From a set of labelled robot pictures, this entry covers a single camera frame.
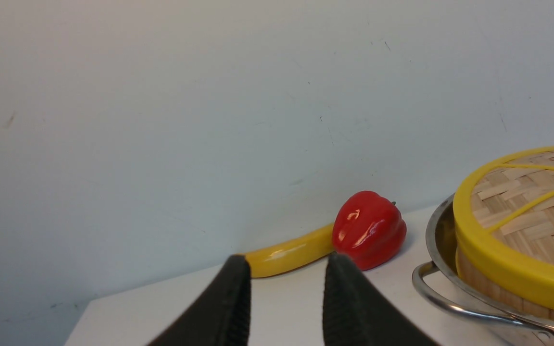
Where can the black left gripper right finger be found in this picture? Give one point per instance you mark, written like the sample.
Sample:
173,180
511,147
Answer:
355,313

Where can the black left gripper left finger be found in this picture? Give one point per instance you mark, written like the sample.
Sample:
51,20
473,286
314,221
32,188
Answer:
220,316

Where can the bamboo steamer basket yellow rim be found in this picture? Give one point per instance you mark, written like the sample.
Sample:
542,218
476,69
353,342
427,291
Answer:
468,273

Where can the bamboo steamer lid yellow rim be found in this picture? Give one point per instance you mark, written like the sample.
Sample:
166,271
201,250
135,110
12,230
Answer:
504,223

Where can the stainless steel pot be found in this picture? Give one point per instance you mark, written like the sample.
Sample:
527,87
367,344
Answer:
470,305

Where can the yellow toy banana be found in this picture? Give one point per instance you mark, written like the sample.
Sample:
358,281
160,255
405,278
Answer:
292,254

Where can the red toy bell pepper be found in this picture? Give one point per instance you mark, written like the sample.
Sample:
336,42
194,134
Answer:
369,229

